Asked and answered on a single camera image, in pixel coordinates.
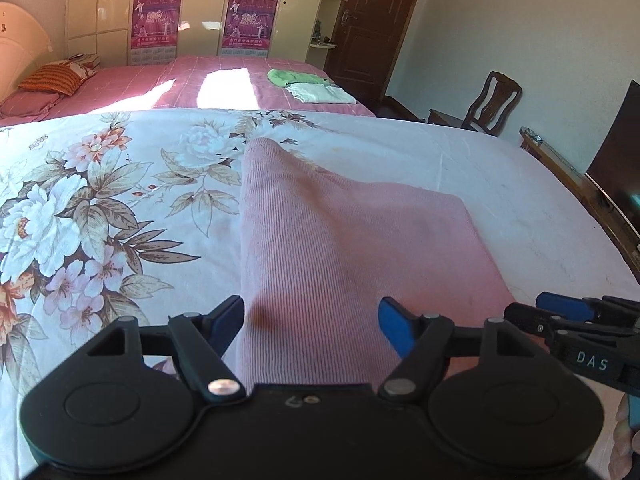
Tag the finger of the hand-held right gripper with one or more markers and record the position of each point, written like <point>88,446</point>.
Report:
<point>530,317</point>
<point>560,305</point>

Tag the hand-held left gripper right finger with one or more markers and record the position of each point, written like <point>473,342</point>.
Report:
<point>395,324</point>

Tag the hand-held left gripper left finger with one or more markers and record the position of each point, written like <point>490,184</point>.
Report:
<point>227,319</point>

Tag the pink ribbed pants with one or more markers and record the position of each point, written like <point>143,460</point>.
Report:
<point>325,240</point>

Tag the person's right hand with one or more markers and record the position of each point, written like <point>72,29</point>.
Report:
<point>625,452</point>

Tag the black flat television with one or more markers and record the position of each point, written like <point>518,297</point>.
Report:
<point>617,160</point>

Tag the floral bed sheet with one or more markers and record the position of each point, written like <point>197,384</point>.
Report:
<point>75,185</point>

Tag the wooden chair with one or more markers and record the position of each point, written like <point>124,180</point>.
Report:
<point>492,100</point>

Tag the pale folded cloth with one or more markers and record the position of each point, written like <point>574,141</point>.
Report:
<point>320,94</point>

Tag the green cloth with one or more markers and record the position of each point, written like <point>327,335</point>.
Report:
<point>295,77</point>

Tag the dark book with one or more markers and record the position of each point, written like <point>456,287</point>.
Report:
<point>86,60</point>

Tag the orange striped pillow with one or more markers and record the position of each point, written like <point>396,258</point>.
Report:
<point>55,77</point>

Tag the dark brown wooden door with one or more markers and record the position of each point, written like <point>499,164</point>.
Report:
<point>370,25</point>

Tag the cream wardrobe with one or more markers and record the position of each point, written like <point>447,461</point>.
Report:
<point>200,5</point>

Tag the cream corner shelf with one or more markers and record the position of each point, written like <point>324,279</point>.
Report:
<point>327,5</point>

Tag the cream curved headboard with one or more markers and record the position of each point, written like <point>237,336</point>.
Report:
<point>20,40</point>

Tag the pink wall poster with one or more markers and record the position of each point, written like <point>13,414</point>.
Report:
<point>152,22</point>
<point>250,22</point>

